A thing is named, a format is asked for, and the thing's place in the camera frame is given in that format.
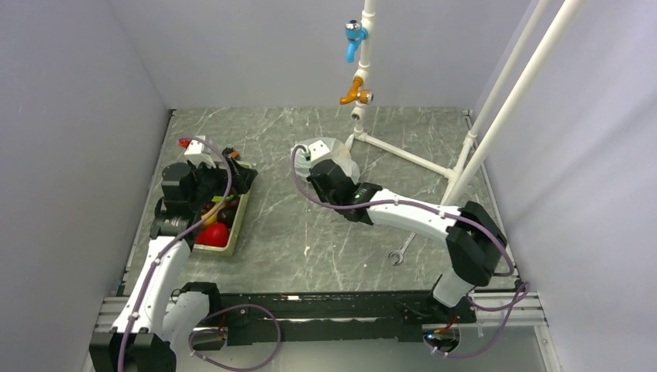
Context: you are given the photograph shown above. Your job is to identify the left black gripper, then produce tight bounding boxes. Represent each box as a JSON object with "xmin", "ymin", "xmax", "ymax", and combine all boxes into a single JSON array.
[{"xmin": 188, "ymin": 155, "xmax": 257, "ymax": 211}]

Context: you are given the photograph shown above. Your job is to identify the white plastic bag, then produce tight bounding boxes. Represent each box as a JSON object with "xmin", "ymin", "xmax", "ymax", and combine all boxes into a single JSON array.
[{"xmin": 293, "ymin": 137, "xmax": 360, "ymax": 183}]

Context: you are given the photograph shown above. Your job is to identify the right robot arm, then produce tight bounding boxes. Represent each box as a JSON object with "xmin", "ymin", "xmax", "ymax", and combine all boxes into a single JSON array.
[{"xmin": 308, "ymin": 160, "xmax": 507, "ymax": 322}]

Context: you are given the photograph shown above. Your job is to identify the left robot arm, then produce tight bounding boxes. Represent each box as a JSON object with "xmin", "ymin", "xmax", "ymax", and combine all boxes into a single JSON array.
[{"xmin": 89, "ymin": 158, "xmax": 258, "ymax": 371}]

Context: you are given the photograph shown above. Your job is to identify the purple fake grapes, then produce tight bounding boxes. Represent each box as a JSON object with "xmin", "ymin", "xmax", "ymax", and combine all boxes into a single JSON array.
[{"xmin": 201, "ymin": 201, "xmax": 215, "ymax": 217}]

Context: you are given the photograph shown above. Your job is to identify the dark purple fake fruit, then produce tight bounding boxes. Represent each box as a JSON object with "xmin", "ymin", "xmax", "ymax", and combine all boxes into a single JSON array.
[{"xmin": 217, "ymin": 199, "xmax": 239, "ymax": 229}]

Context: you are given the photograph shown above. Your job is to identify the red fake apple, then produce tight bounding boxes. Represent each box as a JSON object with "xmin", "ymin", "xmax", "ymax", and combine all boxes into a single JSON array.
[{"xmin": 195, "ymin": 222, "xmax": 230, "ymax": 247}]

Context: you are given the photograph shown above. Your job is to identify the beige plastic basket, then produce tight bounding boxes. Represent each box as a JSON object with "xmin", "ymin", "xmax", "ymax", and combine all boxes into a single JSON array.
[{"xmin": 194, "ymin": 191, "xmax": 250, "ymax": 257}]

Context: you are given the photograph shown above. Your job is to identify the orange valve tap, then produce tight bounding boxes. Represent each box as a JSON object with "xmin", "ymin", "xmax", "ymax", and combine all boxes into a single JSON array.
[{"xmin": 339, "ymin": 76, "xmax": 373, "ymax": 105}]

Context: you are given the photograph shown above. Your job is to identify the silver wrench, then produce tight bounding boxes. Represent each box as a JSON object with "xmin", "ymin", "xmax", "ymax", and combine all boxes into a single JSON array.
[{"xmin": 388, "ymin": 233, "xmax": 416, "ymax": 266}]

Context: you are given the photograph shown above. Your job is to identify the blue valve tap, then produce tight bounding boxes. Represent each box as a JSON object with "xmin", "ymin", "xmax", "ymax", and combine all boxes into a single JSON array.
[{"xmin": 345, "ymin": 19, "xmax": 369, "ymax": 63}]

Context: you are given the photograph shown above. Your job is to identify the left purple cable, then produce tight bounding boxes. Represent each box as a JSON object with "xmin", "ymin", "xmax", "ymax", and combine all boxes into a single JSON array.
[{"xmin": 116, "ymin": 136, "xmax": 282, "ymax": 372}]

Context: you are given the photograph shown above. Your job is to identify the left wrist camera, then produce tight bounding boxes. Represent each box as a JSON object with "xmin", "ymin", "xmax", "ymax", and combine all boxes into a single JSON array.
[{"xmin": 177, "ymin": 139, "xmax": 216, "ymax": 168}]

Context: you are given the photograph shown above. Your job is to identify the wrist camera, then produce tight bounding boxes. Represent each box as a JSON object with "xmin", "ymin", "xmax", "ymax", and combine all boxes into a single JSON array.
[
  {"xmin": 307, "ymin": 139, "xmax": 332, "ymax": 166},
  {"xmin": 177, "ymin": 139, "xmax": 216, "ymax": 168}
]

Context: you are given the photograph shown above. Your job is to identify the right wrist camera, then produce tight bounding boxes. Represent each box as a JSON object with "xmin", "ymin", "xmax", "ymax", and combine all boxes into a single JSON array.
[{"xmin": 307, "ymin": 139, "xmax": 332, "ymax": 166}]

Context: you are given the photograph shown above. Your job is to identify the white pvc pipe frame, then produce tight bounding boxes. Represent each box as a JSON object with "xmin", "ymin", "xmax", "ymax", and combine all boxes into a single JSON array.
[{"xmin": 346, "ymin": 1, "xmax": 570, "ymax": 201}]

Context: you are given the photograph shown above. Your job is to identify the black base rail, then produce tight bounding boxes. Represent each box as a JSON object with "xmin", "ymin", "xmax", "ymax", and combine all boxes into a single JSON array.
[{"xmin": 198, "ymin": 290, "xmax": 476, "ymax": 346}]

